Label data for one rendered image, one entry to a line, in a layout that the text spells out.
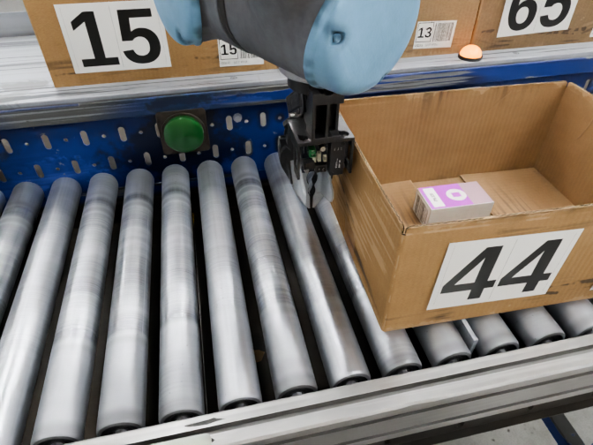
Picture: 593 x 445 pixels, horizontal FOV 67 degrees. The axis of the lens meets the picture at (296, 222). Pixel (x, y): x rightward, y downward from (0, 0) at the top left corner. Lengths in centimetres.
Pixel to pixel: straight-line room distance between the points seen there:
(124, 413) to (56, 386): 9
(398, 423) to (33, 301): 49
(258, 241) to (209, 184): 18
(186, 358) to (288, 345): 12
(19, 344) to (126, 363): 14
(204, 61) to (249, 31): 52
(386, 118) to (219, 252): 33
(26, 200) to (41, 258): 17
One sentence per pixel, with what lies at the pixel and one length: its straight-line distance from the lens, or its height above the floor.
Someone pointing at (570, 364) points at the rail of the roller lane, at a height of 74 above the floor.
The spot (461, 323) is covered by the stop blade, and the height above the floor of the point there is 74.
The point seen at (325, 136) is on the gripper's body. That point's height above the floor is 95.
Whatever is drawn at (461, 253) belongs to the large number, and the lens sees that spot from 51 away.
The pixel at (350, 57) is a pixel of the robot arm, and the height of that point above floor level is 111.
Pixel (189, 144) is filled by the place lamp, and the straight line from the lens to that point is 84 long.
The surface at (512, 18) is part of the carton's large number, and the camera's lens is 104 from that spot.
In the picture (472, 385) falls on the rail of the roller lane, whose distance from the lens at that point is 57.
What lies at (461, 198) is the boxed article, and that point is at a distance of 71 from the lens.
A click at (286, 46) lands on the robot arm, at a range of 31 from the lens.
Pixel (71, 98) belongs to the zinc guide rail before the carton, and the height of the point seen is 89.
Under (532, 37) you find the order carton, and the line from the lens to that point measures 109.
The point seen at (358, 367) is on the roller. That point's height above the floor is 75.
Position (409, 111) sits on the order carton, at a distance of 73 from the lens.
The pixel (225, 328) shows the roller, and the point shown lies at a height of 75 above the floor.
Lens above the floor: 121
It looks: 41 degrees down
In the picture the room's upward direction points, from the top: straight up
